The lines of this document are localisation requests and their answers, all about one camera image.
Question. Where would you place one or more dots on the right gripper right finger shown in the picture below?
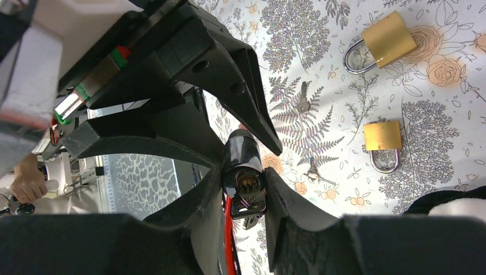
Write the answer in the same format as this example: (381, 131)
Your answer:
(304, 239)

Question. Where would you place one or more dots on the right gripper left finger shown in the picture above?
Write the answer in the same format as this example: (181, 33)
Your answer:
(181, 238)

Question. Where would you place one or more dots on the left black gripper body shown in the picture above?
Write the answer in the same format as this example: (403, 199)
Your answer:
(118, 68)

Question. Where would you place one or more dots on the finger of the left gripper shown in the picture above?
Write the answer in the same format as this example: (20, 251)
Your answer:
(204, 53)
(179, 133)

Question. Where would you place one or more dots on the black head lock key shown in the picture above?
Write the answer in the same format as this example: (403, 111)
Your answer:
(250, 207)

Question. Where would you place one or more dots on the red cable lock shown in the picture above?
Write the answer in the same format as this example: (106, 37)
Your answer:
(241, 174)

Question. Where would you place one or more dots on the small silver key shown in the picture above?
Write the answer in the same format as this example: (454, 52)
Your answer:
(303, 105)

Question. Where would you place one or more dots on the brass padlock with shackle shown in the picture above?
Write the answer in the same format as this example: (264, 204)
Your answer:
(387, 40)

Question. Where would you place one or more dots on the silver key bunch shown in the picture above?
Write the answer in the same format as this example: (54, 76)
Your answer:
(313, 175)

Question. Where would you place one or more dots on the square brass padlock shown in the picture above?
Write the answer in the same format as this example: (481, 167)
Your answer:
(383, 136)

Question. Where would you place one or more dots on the person hand in background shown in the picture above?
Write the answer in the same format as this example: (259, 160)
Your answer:
(28, 184)

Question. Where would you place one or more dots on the floral table mat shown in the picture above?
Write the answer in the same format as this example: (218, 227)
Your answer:
(436, 92)

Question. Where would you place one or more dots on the black white striped cloth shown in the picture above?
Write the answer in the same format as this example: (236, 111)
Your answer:
(451, 203)

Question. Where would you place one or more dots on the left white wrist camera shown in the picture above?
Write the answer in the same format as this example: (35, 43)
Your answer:
(40, 42)

